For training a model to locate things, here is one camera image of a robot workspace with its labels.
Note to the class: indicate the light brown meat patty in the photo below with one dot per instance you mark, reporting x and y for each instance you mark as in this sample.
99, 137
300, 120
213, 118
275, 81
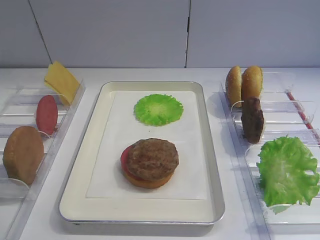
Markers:
152, 159

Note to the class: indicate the round flat lettuce leaf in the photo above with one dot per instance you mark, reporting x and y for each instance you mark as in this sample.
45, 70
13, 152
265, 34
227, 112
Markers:
158, 110

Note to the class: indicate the red tomato slice on bun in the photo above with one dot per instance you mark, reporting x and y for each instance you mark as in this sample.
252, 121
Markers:
123, 159

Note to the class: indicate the dark brown meat patty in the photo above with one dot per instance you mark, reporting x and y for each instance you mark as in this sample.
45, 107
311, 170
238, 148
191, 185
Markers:
252, 119

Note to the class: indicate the yellow cheese slice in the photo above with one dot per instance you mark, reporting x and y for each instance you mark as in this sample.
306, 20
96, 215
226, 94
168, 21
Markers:
63, 82

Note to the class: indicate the red tomato slice in rack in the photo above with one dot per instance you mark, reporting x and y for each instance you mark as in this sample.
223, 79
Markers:
47, 114

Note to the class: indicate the ruffled lettuce leaf in rack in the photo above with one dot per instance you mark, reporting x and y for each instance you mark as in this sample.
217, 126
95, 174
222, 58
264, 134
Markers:
288, 172

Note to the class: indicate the white paper tray liner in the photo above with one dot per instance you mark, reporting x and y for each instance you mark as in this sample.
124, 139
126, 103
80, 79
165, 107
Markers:
189, 181

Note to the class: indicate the bottom bun on tray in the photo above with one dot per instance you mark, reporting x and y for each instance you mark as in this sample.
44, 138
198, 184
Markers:
147, 184

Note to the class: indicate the sesame bun top left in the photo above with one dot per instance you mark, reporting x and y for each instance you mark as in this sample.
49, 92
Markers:
233, 86

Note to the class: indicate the sesame bun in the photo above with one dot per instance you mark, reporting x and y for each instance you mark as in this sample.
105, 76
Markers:
233, 86
252, 83

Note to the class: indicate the sesame bun top right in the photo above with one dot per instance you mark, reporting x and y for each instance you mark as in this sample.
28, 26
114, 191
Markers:
252, 83

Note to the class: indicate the clear acrylic right rack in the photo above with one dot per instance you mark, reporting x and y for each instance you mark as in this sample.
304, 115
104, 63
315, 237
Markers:
286, 114

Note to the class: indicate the cream metal tray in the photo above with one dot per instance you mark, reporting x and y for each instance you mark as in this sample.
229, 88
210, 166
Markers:
76, 206

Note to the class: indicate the brown bun slice in rack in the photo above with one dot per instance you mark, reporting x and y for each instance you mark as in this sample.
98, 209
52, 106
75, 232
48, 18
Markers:
23, 153

